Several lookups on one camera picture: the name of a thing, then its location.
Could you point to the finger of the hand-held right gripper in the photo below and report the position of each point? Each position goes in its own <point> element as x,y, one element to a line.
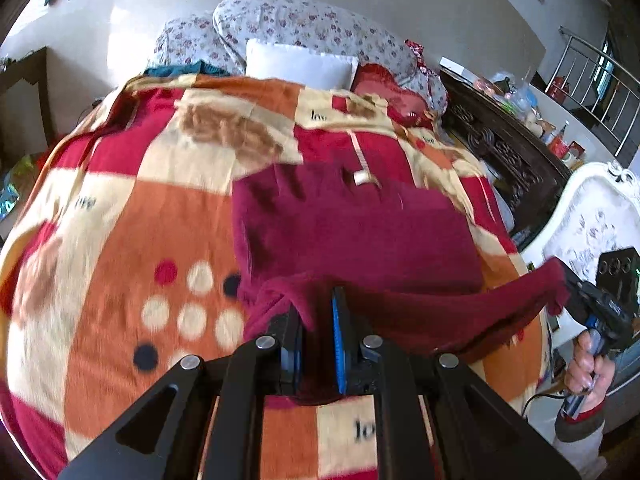
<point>572,292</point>

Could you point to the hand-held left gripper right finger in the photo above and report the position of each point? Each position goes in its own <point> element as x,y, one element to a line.
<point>340,345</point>

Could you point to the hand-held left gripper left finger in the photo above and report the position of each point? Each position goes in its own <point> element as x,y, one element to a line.
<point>294,360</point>

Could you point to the maroon fleece garment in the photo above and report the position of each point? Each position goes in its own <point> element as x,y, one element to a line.
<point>375,240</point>

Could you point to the person's right forearm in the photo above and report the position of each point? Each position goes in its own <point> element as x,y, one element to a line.
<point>580,435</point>

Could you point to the person's right hand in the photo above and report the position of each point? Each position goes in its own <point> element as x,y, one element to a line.
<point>587,372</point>

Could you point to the white upholstered chair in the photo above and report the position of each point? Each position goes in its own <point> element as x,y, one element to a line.
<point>585,200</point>

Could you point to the dark carved wooden headboard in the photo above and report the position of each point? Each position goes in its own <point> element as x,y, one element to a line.
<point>500,130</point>

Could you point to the red container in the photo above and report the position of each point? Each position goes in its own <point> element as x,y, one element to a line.
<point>557,87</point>

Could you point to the clear plastic bag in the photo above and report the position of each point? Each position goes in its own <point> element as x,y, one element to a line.
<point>515,92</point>

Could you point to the orange red printed blanket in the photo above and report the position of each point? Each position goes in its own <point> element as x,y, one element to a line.
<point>125,210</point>

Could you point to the steel stair railing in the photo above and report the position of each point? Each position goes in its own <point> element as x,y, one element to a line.
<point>600,55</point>

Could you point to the white flat box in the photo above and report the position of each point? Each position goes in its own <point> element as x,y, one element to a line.
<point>451,65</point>

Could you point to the red ruffled pillow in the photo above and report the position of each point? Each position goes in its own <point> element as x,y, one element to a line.
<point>385,90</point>

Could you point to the white pillow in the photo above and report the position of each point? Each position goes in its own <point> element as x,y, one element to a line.
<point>300,65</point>

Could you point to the red patterned fabric bundle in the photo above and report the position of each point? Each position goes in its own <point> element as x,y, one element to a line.
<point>415,50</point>

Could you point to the teal cloth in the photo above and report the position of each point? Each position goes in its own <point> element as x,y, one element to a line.
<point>185,68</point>

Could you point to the floral pillows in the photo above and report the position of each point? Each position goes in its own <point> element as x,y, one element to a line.
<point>310,22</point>

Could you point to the colourful plastic bag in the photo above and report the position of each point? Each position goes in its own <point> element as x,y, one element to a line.
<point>15,185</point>

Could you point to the small floral pillow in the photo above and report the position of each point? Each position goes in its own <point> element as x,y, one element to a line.
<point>192,42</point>

